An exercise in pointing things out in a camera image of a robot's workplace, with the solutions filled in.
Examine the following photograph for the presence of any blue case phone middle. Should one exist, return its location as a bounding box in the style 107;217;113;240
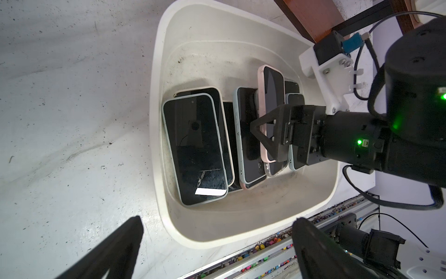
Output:
233;87;266;190

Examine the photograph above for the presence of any white plastic storage box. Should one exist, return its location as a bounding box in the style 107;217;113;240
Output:
149;1;339;249

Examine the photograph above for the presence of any brown wooden tiered stand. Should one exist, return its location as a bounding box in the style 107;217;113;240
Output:
275;0;416;43

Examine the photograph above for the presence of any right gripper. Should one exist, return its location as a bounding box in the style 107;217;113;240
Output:
250;105;328;166

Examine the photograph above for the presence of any white case phone behind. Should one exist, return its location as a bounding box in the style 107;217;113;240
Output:
174;87;235;192

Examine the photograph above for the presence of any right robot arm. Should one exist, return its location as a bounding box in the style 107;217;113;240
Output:
250;17;446;187

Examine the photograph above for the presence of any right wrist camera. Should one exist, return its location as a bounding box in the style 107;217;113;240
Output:
299;31;365;115

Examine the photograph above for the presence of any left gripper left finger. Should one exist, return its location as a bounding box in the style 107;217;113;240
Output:
58;216;144;279

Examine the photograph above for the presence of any light blue case phone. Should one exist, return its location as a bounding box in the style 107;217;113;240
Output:
285;80;307;171

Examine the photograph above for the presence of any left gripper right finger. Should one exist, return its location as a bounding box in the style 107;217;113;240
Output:
292;218;376;279

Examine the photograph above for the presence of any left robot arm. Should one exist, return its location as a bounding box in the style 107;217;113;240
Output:
59;216;446;279

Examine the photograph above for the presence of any white case phone front-left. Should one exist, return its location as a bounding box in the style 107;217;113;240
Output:
162;93;228;206

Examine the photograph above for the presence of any pink case phone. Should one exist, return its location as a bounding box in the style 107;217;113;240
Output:
257;65;285;163

